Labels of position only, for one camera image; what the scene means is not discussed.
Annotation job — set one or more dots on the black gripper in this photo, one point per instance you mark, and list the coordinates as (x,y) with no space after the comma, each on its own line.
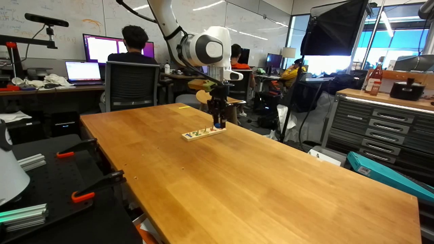
(218,103)

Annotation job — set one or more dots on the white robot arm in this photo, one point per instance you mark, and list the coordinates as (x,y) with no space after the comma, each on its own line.
(211,47)

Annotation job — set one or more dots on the small round wooden table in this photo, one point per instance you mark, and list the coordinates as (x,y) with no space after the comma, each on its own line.
(234,104)

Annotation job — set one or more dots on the person in orange shirt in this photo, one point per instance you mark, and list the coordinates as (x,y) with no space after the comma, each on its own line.
(235,56)

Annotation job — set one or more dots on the person in yellow shirt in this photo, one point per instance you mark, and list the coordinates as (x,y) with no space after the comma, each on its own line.
(290,75)

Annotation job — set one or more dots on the grey mesh office chair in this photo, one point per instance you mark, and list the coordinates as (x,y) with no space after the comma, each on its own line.
(130,85)

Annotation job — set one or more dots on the person in dark shirt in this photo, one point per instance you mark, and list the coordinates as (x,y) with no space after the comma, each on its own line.
(135,39)

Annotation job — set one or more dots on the black softbox light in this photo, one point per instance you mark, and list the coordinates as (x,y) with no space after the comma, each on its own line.
(333,28)

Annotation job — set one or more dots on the purple screen monitor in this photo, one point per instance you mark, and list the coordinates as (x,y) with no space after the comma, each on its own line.
(100,47)

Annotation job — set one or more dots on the open laptop white screen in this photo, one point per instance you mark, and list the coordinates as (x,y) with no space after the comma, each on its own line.
(83,73)

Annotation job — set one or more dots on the teal case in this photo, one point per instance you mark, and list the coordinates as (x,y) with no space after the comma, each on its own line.
(390,176)

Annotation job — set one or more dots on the red white bottle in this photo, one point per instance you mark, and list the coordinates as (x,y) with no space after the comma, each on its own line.
(374,81)

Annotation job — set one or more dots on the grey drawer cabinet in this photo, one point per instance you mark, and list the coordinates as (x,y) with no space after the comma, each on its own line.
(398,133)

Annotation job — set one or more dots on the black box on cabinet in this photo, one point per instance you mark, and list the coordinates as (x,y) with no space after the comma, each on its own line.
(409,89)

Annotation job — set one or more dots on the green aluminium bars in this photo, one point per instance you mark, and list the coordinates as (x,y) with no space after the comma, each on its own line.
(24,217)

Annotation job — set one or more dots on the lower orange handled clamp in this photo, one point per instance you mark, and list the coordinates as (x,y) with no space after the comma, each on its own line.
(90,191)

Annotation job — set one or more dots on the orange handled clamp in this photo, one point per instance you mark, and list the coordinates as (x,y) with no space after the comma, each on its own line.
(90,145)
(90,191)

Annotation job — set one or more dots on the upper orange handled clamp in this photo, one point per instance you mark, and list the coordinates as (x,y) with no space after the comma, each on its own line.
(90,145)

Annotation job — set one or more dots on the black camera on stand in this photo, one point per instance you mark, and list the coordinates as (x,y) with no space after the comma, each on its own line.
(49,23)

